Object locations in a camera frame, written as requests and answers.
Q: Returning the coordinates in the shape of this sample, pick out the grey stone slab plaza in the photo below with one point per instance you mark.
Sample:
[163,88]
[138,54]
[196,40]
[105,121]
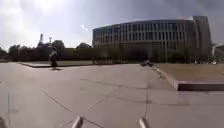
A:
[100,90]

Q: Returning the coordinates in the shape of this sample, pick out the dark scooter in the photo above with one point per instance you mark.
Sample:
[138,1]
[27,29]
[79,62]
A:
[147,63]

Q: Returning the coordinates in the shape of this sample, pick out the large curved grey building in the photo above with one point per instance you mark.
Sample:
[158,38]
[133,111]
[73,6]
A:
[150,35]

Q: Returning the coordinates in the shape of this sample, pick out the person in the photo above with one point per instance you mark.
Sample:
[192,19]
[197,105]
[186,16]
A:
[53,57]

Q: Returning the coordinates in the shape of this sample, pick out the robot's own part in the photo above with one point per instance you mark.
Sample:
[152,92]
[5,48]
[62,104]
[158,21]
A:
[144,122]
[77,122]

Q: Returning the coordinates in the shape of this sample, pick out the tall lamp pole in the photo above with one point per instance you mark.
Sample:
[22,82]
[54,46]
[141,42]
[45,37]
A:
[50,40]

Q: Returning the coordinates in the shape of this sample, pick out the distant slim tower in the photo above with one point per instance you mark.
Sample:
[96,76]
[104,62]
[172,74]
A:
[41,38]

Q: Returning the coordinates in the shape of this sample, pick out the raised grass bed with kerb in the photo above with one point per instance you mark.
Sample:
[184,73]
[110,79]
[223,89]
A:
[196,71]

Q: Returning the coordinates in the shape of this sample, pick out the row of dark trees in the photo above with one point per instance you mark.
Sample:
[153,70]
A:
[26,53]

